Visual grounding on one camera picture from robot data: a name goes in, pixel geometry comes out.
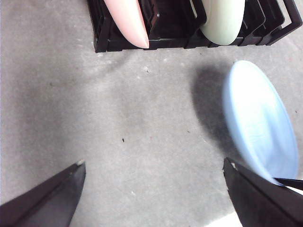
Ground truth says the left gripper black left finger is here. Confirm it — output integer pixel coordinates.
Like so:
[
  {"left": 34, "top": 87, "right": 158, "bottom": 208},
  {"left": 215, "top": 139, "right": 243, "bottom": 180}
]
[{"left": 0, "top": 160, "right": 86, "bottom": 227}]

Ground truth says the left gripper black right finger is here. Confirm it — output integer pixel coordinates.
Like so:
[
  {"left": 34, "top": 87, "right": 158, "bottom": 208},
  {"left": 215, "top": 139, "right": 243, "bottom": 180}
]
[{"left": 223, "top": 157, "right": 303, "bottom": 227}]

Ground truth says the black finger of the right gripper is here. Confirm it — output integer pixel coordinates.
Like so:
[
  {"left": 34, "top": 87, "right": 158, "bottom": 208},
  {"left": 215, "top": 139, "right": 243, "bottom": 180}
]
[{"left": 274, "top": 177, "right": 303, "bottom": 190}]

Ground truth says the blue round plate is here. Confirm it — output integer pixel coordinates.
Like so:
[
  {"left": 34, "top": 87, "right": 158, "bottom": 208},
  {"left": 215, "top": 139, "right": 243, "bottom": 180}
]
[{"left": 222, "top": 60, "right": 299, "bottom": 187}]

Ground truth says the green round plate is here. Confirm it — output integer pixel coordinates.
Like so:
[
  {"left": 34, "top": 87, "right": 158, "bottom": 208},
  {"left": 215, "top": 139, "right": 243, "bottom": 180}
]
[{"left": 190, "top": 0, "right": 246, "bottom": 45}]

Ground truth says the pink round plate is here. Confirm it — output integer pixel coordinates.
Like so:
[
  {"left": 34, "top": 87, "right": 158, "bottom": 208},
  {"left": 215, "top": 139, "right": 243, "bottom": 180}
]
[{"left": 103, "top": 0, "right": 150, "bottom": 49}]

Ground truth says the black plastic dish rack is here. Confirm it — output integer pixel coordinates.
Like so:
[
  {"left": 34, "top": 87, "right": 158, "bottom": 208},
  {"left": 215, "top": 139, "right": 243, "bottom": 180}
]
[{"left": 86, "top": 0, "right": 303, "bottom": 53}]

